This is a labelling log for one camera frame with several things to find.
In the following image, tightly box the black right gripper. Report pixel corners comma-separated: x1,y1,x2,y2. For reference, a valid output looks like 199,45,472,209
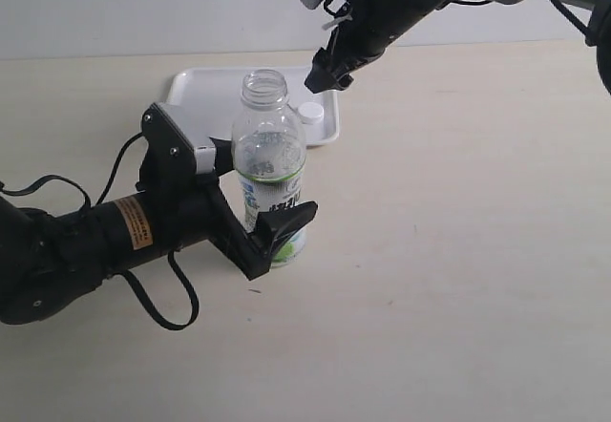
304,7,396,94

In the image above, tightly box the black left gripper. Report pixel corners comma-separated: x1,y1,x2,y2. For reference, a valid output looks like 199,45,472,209
137,137,318,281

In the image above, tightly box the clear plastic water bottle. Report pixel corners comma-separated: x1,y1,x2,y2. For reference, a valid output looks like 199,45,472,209
231,68,307,269

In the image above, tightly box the white bottle cap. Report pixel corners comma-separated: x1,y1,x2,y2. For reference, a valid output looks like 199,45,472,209
297,102,325,125

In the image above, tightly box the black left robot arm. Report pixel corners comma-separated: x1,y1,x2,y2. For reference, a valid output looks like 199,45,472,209
1,141,318,331

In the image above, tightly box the white plastic tray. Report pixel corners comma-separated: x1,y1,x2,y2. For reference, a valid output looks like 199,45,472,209
166,65,340,147

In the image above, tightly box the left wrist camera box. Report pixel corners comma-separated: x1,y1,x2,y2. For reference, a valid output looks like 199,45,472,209
141,102,217,175

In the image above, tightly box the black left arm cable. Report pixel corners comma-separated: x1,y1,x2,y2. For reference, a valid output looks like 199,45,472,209
121,249,200,331

